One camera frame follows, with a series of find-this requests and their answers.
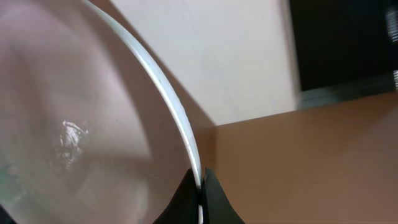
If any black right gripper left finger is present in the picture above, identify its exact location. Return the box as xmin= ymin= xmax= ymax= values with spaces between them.
xmin=154 ymin=169 xmax=199 ymax=224

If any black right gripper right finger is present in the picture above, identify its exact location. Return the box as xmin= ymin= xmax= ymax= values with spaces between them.
xmin=201 ymin=168 xmax=244 ymax=224

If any white plate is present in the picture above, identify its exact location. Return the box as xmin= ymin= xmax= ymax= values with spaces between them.
xmin=1 ymin=1 xmax=201 ymax=223

